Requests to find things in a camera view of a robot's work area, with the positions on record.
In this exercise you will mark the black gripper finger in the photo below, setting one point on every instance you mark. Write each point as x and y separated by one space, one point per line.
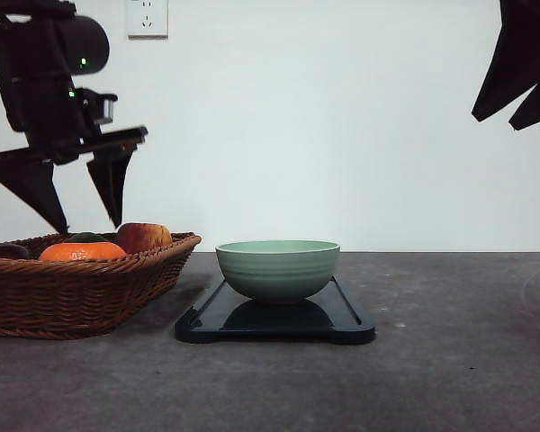
515 67
529 111

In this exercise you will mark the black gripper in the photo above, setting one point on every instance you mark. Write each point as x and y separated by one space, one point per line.
38 89

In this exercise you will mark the green ceramic bowl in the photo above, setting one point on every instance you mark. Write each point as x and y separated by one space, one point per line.
277 269

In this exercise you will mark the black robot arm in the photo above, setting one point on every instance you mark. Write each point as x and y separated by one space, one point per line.
86 47

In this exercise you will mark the brown wicker basket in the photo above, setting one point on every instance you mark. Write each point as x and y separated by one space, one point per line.
82 283

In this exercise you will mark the green fruit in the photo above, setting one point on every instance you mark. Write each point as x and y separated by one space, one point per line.
87 237

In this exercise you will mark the orange tangerine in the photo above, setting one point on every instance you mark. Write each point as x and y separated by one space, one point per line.
82 251

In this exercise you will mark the red yellow apple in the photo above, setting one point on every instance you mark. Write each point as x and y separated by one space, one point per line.
143 237

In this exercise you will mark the dark purple fruit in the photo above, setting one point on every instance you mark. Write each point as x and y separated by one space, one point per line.
13 251

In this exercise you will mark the dark blue rectangular tray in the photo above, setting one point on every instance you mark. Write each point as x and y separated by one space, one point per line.
227 316

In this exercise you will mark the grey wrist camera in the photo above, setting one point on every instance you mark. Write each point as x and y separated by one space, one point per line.
105 107

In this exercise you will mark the white wall socket left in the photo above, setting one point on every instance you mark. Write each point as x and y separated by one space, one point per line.
147 21

